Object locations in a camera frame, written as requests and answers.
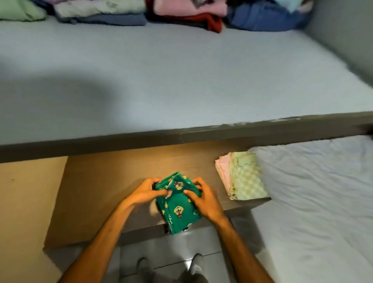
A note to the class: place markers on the person's right hand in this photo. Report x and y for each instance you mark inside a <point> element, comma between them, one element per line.
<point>208,205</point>

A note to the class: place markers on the person's left hand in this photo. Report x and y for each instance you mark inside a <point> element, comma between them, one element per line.
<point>142,194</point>

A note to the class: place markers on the green cartoon print garment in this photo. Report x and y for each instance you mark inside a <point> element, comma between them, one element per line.
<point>174,210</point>

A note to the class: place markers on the pink garment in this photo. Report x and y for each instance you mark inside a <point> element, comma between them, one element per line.
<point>223,169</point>

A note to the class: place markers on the green checkered baby pants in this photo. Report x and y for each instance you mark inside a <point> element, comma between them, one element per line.
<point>247,178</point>

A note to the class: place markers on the stack of clothes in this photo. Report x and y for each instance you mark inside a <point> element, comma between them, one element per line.
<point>186,10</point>

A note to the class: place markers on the person's left forearm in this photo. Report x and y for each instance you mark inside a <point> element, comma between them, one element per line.
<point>96,247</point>

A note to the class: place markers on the person's right forearm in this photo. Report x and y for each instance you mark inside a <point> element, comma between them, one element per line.
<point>244,253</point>

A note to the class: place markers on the person's left shoe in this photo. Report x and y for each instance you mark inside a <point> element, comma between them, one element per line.
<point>143,266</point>

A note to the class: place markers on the brown wooden bedside cabinet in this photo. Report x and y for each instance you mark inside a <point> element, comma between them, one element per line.
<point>102,189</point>

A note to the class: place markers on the white bed sheet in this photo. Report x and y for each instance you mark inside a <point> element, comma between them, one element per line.
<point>314,204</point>

